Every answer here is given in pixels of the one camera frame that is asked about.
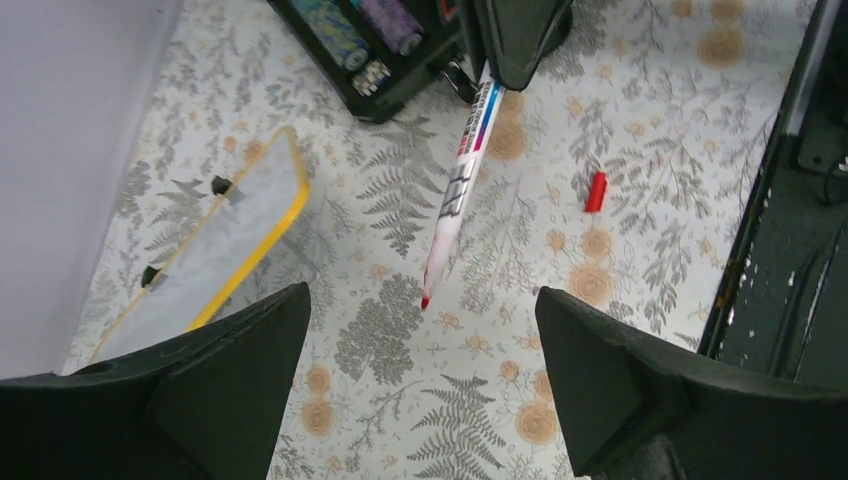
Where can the white red whiteboard marker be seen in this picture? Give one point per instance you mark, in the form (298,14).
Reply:
(471,152)

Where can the red marker cap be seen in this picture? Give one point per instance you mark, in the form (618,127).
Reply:
(597,193)

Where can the yellow framed whiteboard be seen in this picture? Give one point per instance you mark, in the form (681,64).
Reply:
(252,212)

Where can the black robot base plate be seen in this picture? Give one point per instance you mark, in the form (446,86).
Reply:
(781,306)

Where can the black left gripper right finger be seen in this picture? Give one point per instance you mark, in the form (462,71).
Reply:
(633,406)

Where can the black poker chip case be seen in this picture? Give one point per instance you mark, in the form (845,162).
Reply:
(380,54)

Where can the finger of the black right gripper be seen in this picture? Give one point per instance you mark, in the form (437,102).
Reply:
(512,36)

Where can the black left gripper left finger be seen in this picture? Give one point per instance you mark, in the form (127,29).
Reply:
(207,404)

